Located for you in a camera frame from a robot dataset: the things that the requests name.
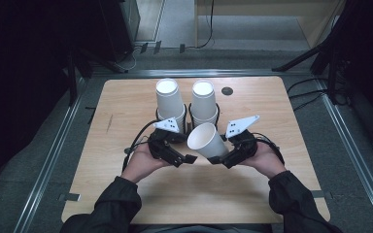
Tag metal floor rail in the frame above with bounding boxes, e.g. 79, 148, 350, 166
314, 77, 373, 233
13, 77, 89, 233

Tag stack of white paper cups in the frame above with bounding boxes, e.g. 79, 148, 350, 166
154, 78, 187, 135
190, 80, 220, 129

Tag person's right hand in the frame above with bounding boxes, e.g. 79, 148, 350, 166
239, 141, 288, 180

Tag black cabinet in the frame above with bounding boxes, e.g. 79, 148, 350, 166
97, 0, 141, 63

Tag black tripod stand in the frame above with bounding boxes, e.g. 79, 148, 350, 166
271, 38, 341, 73

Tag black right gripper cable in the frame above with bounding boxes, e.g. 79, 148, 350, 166
252, 132, 287, 166

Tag black wire cup holder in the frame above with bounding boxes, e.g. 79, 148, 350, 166
154, 102, 221, 144

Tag black metal stand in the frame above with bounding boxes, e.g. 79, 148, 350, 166
65, 48, 130, 107

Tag black hanging cable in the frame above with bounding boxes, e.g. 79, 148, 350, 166
195, 0, 216, 50

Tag light wooden furniture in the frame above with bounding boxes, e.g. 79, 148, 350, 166
193, 0, 347, 50

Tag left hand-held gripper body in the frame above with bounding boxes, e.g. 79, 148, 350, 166
147, 116, 181, 160

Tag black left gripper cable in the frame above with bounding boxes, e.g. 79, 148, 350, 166
121, 118, 163, 173

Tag grey tape piece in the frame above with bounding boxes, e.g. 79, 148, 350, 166
57, 192, 82, 202
308, 189, 333, 199

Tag single white paper cup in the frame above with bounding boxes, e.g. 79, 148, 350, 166
186, 121, 230, 160

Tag person's left hand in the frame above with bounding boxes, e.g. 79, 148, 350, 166
119, 142, 173, 184

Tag black floor cables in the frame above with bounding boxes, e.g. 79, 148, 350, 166
286, 77, 351, 113

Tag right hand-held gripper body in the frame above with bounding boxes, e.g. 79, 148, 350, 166
224, 115, 261, 159

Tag white floor cable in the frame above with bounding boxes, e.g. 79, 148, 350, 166
114, 45, 144, 73

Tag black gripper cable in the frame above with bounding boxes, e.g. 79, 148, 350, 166
252, 132, 287, 166
121, 118, 163, 173

